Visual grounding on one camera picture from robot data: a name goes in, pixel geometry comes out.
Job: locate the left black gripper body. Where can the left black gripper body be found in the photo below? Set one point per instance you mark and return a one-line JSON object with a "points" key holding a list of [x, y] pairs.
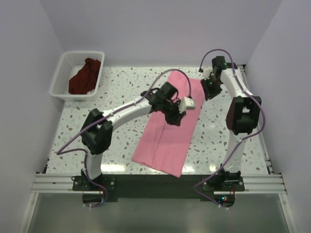
{"points": [[171, 113]]}

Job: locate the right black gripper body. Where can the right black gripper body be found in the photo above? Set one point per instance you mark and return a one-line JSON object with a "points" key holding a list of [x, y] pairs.
{"points": [[211, 86]]}

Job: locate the pink t-shirt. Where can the pink t-shirt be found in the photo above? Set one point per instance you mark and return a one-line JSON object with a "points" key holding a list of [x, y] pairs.
{"points": [[164, 147]]}

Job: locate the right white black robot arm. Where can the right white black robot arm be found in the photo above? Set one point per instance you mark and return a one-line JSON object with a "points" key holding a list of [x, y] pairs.
{"points": [[241, 119]]}

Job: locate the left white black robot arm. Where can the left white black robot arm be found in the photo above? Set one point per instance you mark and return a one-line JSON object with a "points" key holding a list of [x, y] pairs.
{"points": [[98, 127]]}

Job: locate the dark red t-shirt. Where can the dark red t-shirt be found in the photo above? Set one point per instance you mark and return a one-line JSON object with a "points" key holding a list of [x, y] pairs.
{"points": [[86, 78]]}

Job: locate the white plastic laundry basket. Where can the white plastic laundry basket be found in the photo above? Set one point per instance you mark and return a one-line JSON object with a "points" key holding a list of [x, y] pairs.
{"points": [[69, 65]]}

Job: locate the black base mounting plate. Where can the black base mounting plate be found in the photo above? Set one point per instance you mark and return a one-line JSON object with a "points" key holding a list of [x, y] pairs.
{"points": [[110, 187]]}

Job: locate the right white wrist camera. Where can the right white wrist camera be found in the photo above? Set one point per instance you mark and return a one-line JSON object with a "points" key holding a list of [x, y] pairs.
{"points": [[207, 71]]}

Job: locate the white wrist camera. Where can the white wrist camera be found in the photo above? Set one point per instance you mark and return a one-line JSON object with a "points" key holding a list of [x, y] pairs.
{"points": [[207, 71], [186, 103]]}

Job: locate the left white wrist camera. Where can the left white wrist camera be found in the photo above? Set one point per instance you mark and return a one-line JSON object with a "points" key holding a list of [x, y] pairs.
{"points": [[186, 103]]}

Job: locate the aluminium front rail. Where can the aluminium front rail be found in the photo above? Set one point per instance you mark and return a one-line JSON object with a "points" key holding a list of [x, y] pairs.
{"points": [[254, 184]]}

